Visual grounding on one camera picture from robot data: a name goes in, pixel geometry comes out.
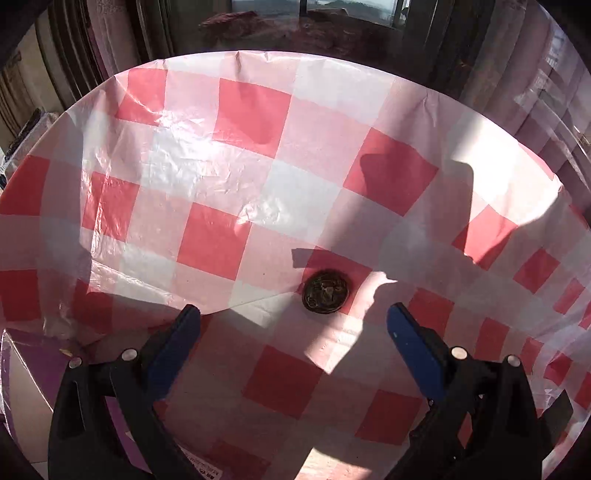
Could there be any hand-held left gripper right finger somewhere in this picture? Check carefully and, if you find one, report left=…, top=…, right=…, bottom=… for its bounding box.
left=387, top=302, right=543, bottom=480

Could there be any pale pink curtain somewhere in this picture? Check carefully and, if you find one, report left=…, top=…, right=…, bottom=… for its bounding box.
left=455, top=0, right=591, bottom=162

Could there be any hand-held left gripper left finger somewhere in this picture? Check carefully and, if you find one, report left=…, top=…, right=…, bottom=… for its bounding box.
left=48, top=304, right=204, bottom=480

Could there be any pink patterned curtain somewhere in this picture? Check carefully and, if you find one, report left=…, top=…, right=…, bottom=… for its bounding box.
left=85, top=0, right=141, bottom=79

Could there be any red white checked tablecloth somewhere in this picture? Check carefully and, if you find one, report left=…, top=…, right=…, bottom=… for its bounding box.
left=0, top=50, right=588, bottom=480

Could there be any dark window frame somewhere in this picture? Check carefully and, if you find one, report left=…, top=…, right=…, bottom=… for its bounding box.
left=228, top=0, right=414, bottom=31

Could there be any small dark round metal object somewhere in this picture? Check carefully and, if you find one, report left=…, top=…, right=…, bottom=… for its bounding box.
left=302, top=271, right=352, bottom=314

